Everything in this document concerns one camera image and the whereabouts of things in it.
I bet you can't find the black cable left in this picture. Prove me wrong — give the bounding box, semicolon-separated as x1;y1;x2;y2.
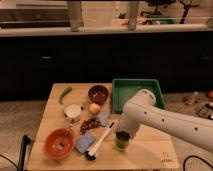
0;134;33;171

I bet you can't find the green chili pepper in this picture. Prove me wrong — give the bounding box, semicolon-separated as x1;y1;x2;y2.
58;87;72;105

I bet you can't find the blue sponge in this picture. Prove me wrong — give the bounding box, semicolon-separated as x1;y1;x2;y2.
75;132;96;154

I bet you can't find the white dish brush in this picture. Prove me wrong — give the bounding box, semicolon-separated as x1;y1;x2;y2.
85;122;115;161

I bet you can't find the metal spoon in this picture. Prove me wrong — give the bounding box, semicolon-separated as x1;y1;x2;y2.
57;123;73;150

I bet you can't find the white small pot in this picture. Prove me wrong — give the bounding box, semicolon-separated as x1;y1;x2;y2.
64;104;83;122

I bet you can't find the green plastic tray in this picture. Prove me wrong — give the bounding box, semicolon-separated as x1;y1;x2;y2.
112;78;165;114

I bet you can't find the black cable right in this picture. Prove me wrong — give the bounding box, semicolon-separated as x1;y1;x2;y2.
182;155;213;171

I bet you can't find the dark counter cabinet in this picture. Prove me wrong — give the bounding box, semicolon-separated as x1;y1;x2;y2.
0;28;213;99

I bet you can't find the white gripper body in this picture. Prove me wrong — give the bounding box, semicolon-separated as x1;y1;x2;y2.
118;117;140;139

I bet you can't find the dark red bowl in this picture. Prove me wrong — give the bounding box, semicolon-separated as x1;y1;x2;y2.
88;85;109;105

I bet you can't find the grey blue cloth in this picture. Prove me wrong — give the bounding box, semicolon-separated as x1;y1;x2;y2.
97;109;110;126

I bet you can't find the metal cup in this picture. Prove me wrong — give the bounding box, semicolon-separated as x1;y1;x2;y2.
116;131;130;143

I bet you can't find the orange bowl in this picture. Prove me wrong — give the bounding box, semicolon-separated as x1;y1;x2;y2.
43;128;75;160

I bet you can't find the purple grape bunch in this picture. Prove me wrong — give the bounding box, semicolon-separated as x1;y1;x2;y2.
80;117;101;134

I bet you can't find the translucent green cup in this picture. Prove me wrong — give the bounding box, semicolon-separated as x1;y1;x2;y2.
115;138;129;151

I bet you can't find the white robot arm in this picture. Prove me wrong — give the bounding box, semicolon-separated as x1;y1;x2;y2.
118;89;213;153

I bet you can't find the orange peach fruit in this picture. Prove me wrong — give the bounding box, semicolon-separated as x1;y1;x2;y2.
89;103;101;115

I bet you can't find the black cable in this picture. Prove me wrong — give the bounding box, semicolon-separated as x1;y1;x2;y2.
182;155;213;171
0;134;33;171

